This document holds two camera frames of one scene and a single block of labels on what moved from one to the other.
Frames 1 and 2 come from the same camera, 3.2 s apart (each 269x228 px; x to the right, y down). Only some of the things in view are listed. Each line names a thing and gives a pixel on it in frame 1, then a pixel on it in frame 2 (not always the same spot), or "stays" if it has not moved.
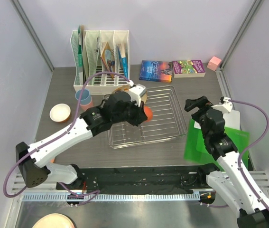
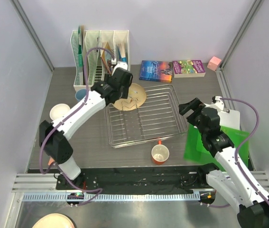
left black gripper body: x=132 y=114 to x=124 y=93
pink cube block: x=213 y=63 stays
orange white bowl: x=60 y=112 stays
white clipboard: x=232 y=120 stays
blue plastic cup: x=86 y=99 stays
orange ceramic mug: x=149 y=113 to x=160 y=153
